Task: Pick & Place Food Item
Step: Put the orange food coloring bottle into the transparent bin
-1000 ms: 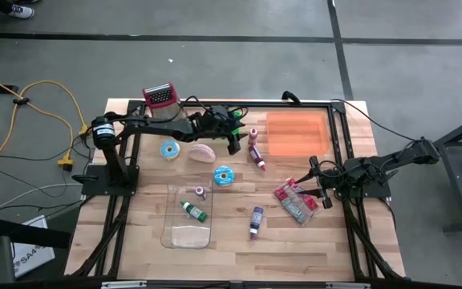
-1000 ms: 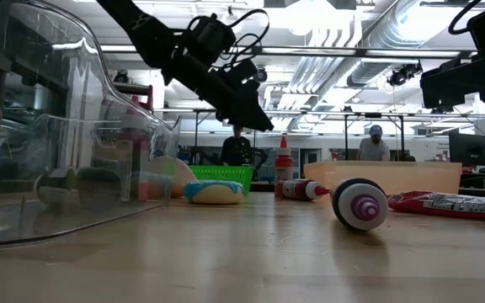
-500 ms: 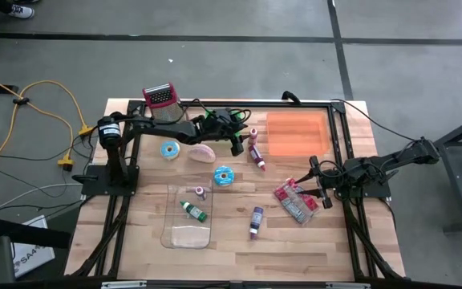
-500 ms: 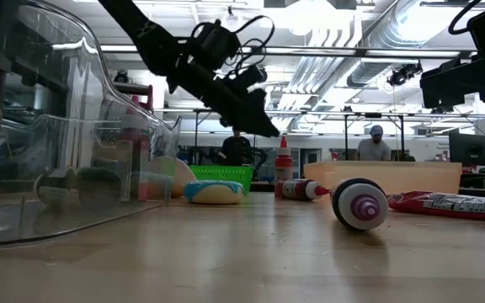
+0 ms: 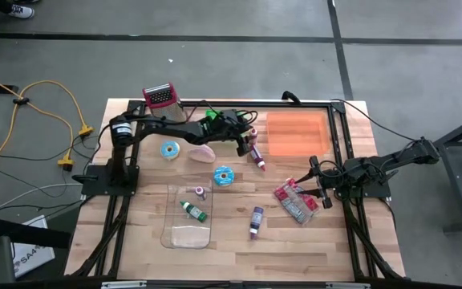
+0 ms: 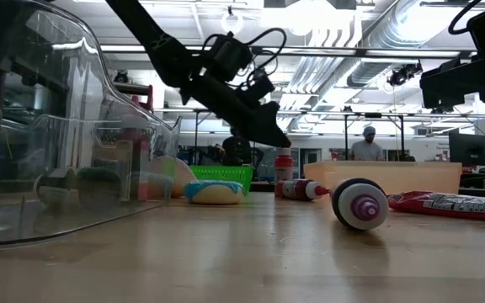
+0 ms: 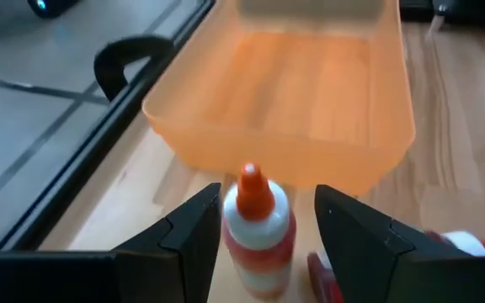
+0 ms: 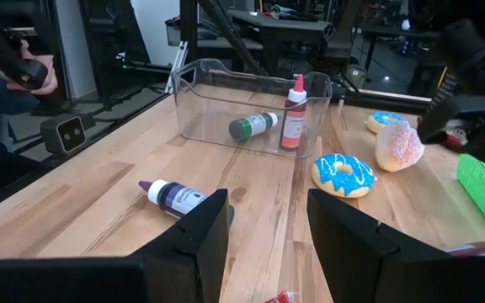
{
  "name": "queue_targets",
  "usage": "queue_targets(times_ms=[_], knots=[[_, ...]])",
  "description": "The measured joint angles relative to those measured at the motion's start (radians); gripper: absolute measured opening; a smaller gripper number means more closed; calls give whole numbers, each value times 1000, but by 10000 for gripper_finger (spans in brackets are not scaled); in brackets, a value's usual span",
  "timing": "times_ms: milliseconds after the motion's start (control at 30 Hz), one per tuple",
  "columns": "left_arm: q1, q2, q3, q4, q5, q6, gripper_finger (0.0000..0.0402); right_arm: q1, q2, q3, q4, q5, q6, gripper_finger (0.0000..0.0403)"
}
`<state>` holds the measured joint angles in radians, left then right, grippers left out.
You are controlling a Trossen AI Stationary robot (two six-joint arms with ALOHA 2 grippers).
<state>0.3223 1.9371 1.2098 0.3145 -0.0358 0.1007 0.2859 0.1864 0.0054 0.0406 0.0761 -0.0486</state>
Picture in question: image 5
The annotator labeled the blue iced toy donut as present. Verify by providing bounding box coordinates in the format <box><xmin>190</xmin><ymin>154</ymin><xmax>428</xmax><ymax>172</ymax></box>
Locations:
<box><xmin>160</xmin><ymin>140</ymin><xmax>181</xmax><ymax>161</ymax></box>
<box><xmin>213</xmin><ymin>165</ymin><xmax>236</xmax><ymax>188</ymax></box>

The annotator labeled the person's white shoe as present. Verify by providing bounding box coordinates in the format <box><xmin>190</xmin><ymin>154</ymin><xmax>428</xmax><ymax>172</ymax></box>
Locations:
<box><xmin>8</xmin><ymin>3</ymin><xmax>35</xmax><ymax>20</ymax></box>

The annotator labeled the white printed cardboard box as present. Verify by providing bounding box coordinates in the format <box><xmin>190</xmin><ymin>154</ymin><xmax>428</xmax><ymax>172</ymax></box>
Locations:
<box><xmin>12</xmin><ymin>214</ymin><xmax>55</xmax><ymax>278</ymax></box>

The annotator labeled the black metal stand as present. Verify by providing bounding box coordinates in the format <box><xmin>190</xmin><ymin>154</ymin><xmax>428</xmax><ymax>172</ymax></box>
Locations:
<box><xmin>433</xmin><ymin>110</ymin><xmax>462</xmax><ymax>234</ymax></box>

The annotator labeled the purple food colouring bottle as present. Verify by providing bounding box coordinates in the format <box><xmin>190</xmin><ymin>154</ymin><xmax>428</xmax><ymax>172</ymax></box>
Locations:
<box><xmin>249</xmin><ymin>206</ymin><xmax>265</xmax><ymax>241</ymax></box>

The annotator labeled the black cable connector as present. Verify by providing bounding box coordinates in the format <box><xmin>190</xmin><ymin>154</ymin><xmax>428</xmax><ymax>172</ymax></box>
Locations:
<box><xmin>281</xmin><ymin>90</ymin><xmax>302</xmax><ymax>105</ymax></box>

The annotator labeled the orange translucent plastic bin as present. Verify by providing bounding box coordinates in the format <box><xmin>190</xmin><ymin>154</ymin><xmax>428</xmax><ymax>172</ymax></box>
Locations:
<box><xmin>265</xmin><ymin>111</ymin><xmax>331</xmax><ymax>157</ymax></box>

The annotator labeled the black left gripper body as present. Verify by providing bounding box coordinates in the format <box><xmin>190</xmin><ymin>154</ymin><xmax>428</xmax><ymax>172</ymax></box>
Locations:
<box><xmin>214</xmin><ymin>108</ymin><xmax>256</xmax><ymax>158</ymax></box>

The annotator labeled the clear plastic bin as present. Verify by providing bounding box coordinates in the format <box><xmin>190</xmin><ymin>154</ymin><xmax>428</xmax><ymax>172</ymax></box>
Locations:
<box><xmin>160</xmin><ymin>180</ymin><xmax>215</xmax><ymax>250</ymax></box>

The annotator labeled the black aluminium rig frame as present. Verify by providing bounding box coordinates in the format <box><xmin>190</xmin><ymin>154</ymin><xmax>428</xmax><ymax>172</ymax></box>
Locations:
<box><xmin>64</xmin><ymin>98</ymin><xmax>411</xmax><ymax>289</ymax></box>

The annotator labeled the grey floor cable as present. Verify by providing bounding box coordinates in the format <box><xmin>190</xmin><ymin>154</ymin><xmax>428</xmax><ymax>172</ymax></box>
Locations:
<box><xmin>0</xmin><ymin>182</ymin><xmax>83</xmax><ymax>214</ymax></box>

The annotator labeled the green food colouring bottle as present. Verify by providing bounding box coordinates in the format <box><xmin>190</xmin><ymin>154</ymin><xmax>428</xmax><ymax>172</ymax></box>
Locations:
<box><xmin>179</xmin><ymin>200</ymin><xmax>209</xmax><ymax>223</ymax></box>

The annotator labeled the red snack bag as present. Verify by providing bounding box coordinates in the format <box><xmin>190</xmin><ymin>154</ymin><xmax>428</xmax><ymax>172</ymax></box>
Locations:
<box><xmin>273</xmin><ymin>177</ymin><xmax>321</xmax><ymax>226</ymax></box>

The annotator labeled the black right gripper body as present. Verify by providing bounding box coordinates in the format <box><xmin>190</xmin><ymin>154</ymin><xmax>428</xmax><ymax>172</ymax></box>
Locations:
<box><xmin>309</xmin><ymin>156</ymin><xmax>351</xmax><ymax>210</ymax></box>

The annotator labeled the red handled metal grater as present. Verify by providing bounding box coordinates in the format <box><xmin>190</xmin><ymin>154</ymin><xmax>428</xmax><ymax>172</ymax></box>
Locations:
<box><xmin>141</xmin><ymin>82</ymin><xmax>188</xmax><ymax>124</ymax></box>

